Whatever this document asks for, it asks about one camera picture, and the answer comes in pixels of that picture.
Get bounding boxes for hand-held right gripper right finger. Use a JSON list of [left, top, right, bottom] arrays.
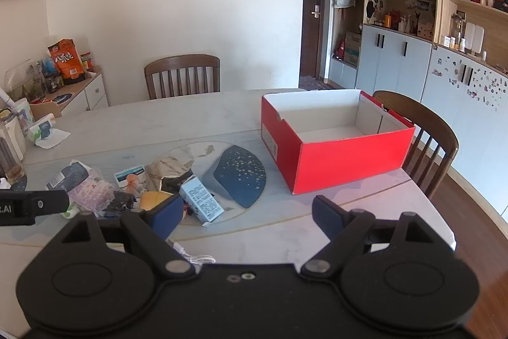
[[300, 195, 435, 279]]

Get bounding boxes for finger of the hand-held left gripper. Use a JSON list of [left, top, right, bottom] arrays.
[[34, 189, 70, 219]]

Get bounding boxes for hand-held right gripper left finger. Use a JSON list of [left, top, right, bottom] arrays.
[[60, 194, 197, 280]]

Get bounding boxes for yellow round soft object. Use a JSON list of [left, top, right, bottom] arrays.
[[139, 191, 175, 211]]

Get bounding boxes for dark blue white tissue pack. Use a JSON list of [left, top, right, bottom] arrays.
[[47, 160, 104, 219]]

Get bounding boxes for light blue small carton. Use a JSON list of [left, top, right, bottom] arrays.
[[178, 175, 225, 226]]

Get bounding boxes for pink patterned plastic bag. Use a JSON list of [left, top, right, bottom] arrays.
[[69, 177, 120, 213]]

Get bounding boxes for small black object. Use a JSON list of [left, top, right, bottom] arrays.
[[104, 192, 138, 211]]

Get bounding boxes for red cardboard shoe box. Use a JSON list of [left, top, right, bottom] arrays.
[[261, 90, 416, 195]]

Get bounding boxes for dark packet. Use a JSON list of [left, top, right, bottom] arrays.
[[161, 171, 195, 193]]

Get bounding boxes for white snack packet orange picture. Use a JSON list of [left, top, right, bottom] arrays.
[[114, 164, 150, 197]]

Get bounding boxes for crumpled gold foil bag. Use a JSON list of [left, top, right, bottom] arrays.
[[145, 146, 217, 193]]

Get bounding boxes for green white wipes packet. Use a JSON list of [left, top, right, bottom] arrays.
[[28, 116, 71, 150]]

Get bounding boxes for dark blue speckled hand fan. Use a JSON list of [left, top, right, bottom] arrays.
[[213, 145, 267, 209]]

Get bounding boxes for small wooden tray box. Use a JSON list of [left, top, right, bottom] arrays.
[[30, 100, 63, 120]]

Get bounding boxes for white sideboard cabinet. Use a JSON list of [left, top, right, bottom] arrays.
[[30, 67, 109, 119]]

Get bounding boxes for clear plastic container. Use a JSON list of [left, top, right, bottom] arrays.
[[5, 59, 47, 101]]

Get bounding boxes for patterned door rug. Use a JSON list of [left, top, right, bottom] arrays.
[[298, 75, 339, 91]]

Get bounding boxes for wooden slat-back chair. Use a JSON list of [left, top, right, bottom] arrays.
[[144, 54, 221, 100], [373, 90, 460, 199]]

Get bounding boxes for orange snack bag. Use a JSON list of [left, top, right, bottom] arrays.
[[48, 39, 87, 85]]

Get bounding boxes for grey lower cabinet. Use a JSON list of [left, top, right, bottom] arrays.
[[355, 24, 432, 102]]

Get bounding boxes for white cabinet with stickers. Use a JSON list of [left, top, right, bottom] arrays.
[[421, 45, 508, 216]]

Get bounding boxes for brown cardboard box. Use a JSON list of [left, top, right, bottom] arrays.
[[343, 31, 362, 66]]

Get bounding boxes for dark brown door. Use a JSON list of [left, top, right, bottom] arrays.
[[300, 0, 330, 79]]

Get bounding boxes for white cutting boards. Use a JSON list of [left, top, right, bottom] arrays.
[[464, 22, 485, 56]]

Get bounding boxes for white cable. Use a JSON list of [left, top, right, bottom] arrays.
[[167, 240, 217, 267]]

